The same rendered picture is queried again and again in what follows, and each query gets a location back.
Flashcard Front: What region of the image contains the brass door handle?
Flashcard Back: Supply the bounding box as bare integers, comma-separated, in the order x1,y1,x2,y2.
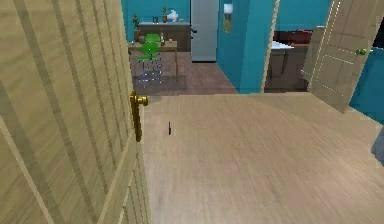
129,90,149,143

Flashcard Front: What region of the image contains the house plant in pot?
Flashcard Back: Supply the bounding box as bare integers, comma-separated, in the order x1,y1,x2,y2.
132,13,141,43

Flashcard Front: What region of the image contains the wooden dining table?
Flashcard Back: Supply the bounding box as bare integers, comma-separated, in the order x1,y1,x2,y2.
127,39,179,83

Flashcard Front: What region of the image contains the grey blue cloth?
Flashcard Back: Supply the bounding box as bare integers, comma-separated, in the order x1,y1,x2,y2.
370,126,384,168

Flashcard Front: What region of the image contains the dark wooden kitchen counter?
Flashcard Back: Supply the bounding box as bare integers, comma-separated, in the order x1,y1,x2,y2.
137,21,192,53

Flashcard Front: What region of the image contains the green chair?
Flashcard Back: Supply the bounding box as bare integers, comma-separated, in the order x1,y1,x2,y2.
137,33,164,84

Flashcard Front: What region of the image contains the light wooden panelled door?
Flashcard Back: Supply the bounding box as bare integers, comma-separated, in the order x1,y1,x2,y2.
301,0,384,114

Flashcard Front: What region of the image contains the light wooden room door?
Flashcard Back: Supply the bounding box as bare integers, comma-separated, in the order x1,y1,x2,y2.
0,0,152,224

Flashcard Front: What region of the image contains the dark cabinet with white top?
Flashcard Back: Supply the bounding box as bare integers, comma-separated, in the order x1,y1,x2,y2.
265,40,310,90

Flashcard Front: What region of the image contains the framed wall picture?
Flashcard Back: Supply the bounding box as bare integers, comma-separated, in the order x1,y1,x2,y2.
222,2,234,34

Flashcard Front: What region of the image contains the grey fridge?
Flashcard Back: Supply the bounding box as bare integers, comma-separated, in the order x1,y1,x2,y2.
190,0,220,63

